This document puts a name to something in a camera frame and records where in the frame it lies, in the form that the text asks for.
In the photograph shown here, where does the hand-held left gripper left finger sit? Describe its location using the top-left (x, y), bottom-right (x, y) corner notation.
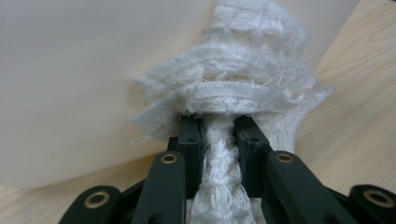
top-left (177, 115), bottom-right (205, 200)

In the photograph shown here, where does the white plastic storage box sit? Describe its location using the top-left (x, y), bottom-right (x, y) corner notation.
top-left (0, 0), bottom-right (361, 190)

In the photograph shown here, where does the white cloth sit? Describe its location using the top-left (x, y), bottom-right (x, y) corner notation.
top-left (130, 0), bottom-right (334, 224)

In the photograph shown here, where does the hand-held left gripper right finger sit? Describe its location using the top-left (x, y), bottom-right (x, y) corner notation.
top-left (233, 115), bottom-right (273, 199)

